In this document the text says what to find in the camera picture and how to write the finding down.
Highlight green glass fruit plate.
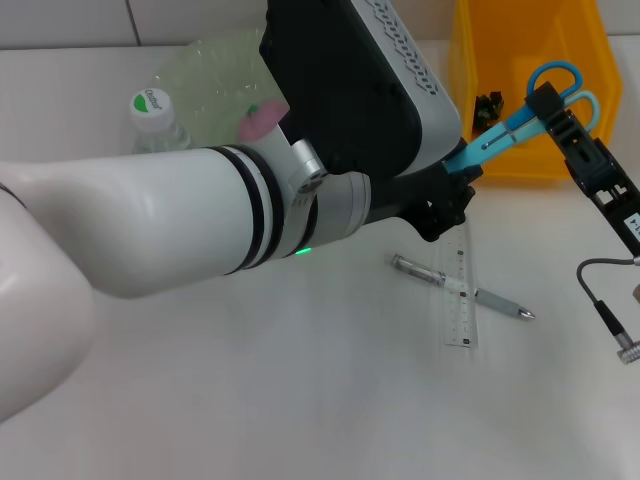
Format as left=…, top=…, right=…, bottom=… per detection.
left=152, top=28, right=291, bottom=150

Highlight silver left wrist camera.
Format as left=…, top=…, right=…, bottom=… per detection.
left=258, top=0, right=464, bottom=187

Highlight pink toy peach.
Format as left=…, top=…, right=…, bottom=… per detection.
left=237, top=98, right=291, bottom=146

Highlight blue scissors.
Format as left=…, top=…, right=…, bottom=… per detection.
left=442, top=60, right=601, bottom=176

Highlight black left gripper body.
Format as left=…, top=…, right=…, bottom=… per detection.
left=368, top=167, right=454, bottom=236

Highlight clear green-label water bottle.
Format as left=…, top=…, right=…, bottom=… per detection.
left=128, top=85, right=194, bottom=155

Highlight grey right gripper cable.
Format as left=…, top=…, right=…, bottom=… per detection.
left=575, top=255, right=640, bottom=366

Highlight silver ballpoint pen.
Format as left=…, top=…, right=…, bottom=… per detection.
left=383, top=252, right=539, bottom=321

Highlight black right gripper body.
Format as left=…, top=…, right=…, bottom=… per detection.
left=574, top=142, right=640, bottom=256

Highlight transparent plastic ruler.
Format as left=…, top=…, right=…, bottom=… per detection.
left=439, top=222, right=480, bottom=349

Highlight yellow plastic bin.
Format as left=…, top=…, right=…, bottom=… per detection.
left=448, top=0, right=625, bottom=181

